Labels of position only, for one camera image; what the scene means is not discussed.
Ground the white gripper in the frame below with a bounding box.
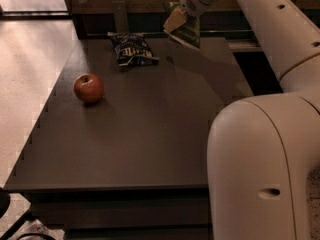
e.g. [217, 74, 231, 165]
[163, 0, 212, 33]

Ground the green jalapeno chip bag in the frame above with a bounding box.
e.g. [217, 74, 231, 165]
[163, 2, 200, 50]

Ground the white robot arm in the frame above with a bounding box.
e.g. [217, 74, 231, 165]
[165, 0, 320, 240]

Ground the blue chip bag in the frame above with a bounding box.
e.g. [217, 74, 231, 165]
[108, 32, 159, 66]

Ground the red apple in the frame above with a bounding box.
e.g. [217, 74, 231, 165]
[73, 73, 104, 104]

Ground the dark wooden table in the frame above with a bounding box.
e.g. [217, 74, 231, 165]
[4, 38, 251, 240]

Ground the black chair base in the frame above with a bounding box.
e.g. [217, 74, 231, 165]
[0, 188, 57, 240]

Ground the left metal bracket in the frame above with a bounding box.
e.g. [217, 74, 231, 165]
[112, 0, 129, 33]

